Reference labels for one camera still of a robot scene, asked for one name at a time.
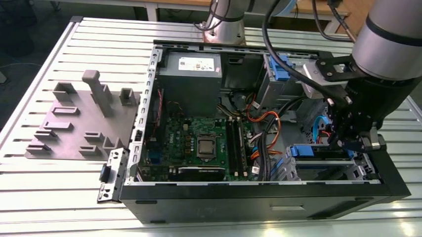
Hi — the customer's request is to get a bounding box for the grey parts rack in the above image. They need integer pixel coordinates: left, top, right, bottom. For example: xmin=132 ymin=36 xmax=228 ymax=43
xmin=24 ymin=69 xmax=142 ymax=160

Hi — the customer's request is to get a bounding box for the grey power supply unit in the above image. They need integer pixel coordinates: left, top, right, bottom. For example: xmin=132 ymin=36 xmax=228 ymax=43
xmin=157 ymin=51 xmax=221 ymax=119

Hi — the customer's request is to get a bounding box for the black graphics card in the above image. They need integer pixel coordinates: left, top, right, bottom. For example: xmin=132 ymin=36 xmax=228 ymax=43
xmin=167 ymin=165 xmax=227 ymax=182

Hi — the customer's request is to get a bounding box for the thick black cable bundle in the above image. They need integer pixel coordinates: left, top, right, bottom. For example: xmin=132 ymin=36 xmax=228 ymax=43
xmin=259 ymin=93 xmax=311 ymax=181

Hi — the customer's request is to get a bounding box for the wooden cabinet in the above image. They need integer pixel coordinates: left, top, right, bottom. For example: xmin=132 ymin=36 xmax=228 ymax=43
xmin=335 ymin=0 xmax=376 ymax=41

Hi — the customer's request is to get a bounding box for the black open PC case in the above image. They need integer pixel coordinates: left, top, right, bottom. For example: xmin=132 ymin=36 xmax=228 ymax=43
xmin=97 ymin=39 xmax=412 ymax=224

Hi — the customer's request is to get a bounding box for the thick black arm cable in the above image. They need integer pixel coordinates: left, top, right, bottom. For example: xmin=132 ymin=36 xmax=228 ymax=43
xmin=261 ymin=0 xmax=333 ymax=99

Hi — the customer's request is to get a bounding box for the orange wire bundle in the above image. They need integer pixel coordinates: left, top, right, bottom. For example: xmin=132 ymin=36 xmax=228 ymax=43
xmin=247 ymin=111 xmax=283 ymax=161

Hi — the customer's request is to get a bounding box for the black CPU socket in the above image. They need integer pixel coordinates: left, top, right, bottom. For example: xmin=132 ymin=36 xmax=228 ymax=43
xmin=193 ymin=133 xmax=220 ymax=162

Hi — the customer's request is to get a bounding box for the hard disk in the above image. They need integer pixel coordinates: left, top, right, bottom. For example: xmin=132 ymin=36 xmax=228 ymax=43
xmin=288 ymin=144 xmax=356 ymax=161

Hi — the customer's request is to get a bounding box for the green motherboard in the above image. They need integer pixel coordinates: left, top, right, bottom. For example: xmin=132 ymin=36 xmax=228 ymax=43
xmin=137 ymin=116 xmax=261 ymax=182

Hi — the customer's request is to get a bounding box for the blue data wire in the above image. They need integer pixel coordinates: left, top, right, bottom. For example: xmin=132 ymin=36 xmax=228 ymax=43
xmin=315 ymin=115 xmax=333 ymax=144

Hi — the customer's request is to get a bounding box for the metal drive cage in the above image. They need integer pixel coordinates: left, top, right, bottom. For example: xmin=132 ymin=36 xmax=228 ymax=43
xmin=256 ymin=53 xmax=333 ymax=109

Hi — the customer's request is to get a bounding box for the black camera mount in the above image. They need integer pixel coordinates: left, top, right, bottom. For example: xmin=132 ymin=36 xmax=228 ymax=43
xmin=315 ymin=55 xmax=360 ymax=83

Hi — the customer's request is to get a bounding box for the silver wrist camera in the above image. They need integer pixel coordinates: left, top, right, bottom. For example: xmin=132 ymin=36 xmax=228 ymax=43
xmin=301 ymin=63 xmax=332 ymax=99

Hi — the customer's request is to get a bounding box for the white table frame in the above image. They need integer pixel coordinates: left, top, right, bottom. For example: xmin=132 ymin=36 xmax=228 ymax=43
xmin=130 ymin=0 xmax=211 ymax=22

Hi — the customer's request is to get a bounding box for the silver CPU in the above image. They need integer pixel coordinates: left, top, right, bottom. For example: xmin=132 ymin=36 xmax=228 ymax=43
xmin=197 ymin=140 xmax=215 ymax=157

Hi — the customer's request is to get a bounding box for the metal rear bracket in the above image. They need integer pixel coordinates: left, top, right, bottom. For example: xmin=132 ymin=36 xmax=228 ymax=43
xmin=97 ymin=147 xmax=129 ymax=203

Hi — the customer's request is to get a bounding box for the wooden desk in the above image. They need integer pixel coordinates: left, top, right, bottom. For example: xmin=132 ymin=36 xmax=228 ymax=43
xmin=289 ymin=0 xmax=352 ymax=34

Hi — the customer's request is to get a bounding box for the metal disk bay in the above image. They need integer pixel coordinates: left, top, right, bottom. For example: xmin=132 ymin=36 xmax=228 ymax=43
xmin=285 ymin=143 xmax=376 ymax=182

